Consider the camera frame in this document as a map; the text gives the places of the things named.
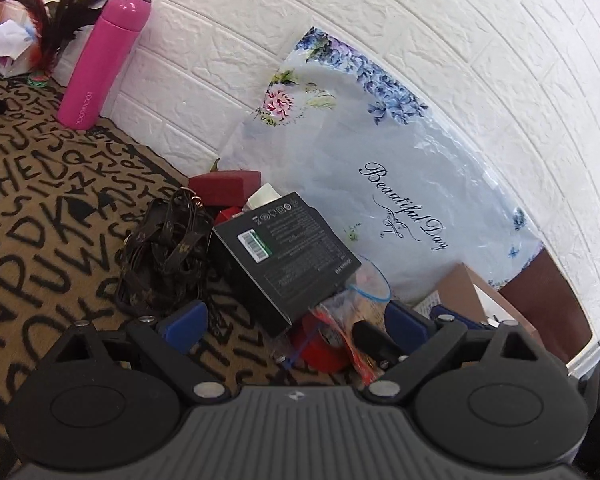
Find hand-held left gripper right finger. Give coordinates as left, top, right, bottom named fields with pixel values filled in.
left=362, top=300, right=568, bottom=404

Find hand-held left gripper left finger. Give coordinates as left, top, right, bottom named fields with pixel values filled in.
left=40, top=300, right=232, bottom=404

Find large cardboard box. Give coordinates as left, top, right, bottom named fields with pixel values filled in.
left=412, top=262, right=541, bottom=341

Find black cardboard box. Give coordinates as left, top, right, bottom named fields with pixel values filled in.
left=211, top=191, right=364, bottom=339

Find black oblong object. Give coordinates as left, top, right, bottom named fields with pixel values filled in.
left=352, top=321, right=396, bottom=361

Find zip bag with brown pad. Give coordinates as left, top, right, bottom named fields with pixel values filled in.
left=307, top=260, right=396, bottom=386

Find red tape roll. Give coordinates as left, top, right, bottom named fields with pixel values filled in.
left=292, top=312, right=354, bottom=374

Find small red item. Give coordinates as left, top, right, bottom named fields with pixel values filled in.
left=215, top=205, right=246, bottom=226

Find dark red box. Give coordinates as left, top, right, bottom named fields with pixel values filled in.
left=188, top=170, right=262, bottom=209

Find small white packet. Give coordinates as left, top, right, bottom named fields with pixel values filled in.
left=244, top=183, right=281, bottom=211

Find brown wooden board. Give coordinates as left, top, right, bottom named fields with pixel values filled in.
left=497, top=247, right=594, bottom=359

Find floral plastic bag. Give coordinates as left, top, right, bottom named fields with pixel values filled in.
left=220, top=26, right=546, bottom=311

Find letter-print tablecloth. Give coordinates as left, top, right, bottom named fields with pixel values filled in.
left=0, top=57, right=361, bottom=480

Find pink thermos bottle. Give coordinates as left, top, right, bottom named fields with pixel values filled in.
left=56, top=0, right=153, bottom=130

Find dark red feathers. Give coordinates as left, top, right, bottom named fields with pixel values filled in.
left=0, top=0, right=114, bottom=79

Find tissue pack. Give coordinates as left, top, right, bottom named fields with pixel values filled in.
left=0, top=2, right=44, bottom=79

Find brown patterned strap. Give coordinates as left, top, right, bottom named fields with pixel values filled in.
left=114, top=187, right=216, bottom=319

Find blue cable tie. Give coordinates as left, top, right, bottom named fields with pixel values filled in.
left=280, top=327, right=321, bottom=369

